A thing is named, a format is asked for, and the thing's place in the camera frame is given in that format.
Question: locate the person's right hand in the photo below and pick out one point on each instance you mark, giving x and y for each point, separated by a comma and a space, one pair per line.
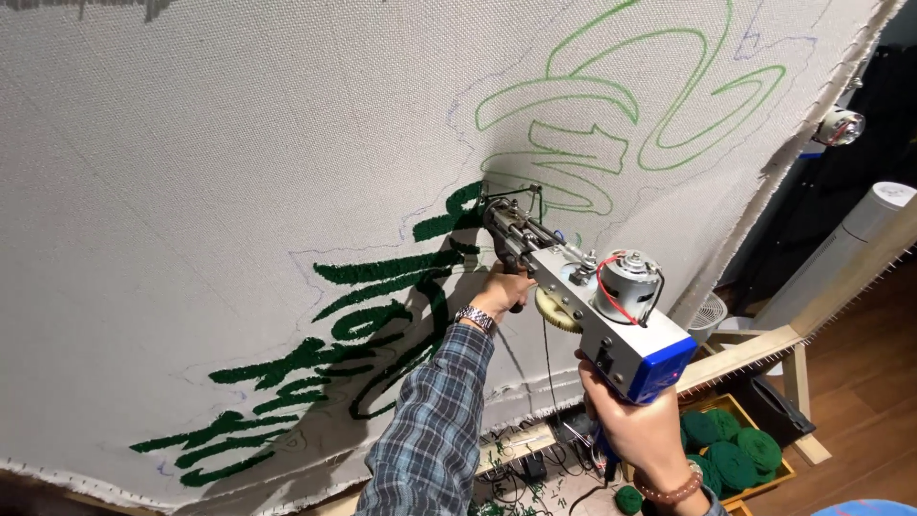
641, 433

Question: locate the person's left hand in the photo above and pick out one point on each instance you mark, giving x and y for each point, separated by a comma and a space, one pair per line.
498, 290

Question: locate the person's left fingers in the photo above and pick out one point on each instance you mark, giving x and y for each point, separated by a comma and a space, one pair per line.
517, 281

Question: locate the silver blue tufting gun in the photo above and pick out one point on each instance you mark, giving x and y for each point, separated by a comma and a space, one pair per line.
623, 345

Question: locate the silver wristwatch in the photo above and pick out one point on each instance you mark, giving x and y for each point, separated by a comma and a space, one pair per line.
476, 317

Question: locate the dark green yarn strand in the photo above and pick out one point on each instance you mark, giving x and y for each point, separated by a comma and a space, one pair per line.
549, 358

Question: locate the small white round fan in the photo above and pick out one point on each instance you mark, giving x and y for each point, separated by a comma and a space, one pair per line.
709, 315

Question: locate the green yarn scraps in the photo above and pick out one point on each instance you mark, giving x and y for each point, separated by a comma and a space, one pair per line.
501, 509

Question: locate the green yarn ball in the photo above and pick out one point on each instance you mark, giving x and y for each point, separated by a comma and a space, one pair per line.
759, 448
698, 474
628, 499
725, 421
731, 466
698, 428

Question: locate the yellow wooden crate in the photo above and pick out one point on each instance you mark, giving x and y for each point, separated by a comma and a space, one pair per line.
733, 398

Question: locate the black bin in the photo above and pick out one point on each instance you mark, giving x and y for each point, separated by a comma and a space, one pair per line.
774, 412

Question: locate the white tufting cloth green design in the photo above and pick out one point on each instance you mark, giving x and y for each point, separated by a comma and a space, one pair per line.
215, 179

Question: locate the white tower fan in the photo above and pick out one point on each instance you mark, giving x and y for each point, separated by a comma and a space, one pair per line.
838, 258

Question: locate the black curtain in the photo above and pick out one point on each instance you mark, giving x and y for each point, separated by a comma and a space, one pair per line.
860, 186

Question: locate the spare tufting gun motor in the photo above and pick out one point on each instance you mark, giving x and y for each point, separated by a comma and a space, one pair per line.
839, 127

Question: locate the blue red-edged cloth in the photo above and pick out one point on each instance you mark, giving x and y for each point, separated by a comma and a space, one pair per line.
867, 508

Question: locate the wooden tufting frame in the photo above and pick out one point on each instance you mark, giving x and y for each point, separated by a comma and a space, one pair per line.
745, 352

